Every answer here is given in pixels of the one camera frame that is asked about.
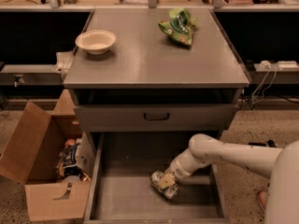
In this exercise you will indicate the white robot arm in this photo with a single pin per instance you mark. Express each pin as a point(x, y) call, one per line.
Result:
point(279, 165)

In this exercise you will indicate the open grey middle drawer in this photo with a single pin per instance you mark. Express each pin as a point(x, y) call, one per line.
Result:
point(122, 193)

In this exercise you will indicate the open cardboard box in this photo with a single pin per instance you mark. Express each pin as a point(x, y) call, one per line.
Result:
point(31, 157)

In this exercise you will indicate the snack packages in box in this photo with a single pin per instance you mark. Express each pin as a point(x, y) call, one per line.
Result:
point(68, 161)

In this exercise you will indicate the grey drawer cabinet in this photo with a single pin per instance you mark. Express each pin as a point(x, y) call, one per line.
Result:
point(145, 67)

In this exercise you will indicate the green chip bag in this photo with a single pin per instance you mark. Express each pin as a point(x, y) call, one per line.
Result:
point(180, 26)

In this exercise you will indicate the grey top drawer black handle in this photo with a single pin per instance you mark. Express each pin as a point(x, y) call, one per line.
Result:
point(155, 118)

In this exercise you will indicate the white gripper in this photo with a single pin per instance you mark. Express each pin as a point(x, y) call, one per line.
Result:
point(176, 171)

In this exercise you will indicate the white paper bowl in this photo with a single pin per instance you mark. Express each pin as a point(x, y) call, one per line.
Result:
point(96, 42)

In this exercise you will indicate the black power adapter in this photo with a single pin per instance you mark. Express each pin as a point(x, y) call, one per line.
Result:
point(258, 144)

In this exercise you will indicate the white power strip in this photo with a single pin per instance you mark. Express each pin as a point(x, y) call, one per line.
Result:
point(278, 66)

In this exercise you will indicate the orange sneaker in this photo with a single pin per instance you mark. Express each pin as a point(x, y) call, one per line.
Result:
point(262, 199)

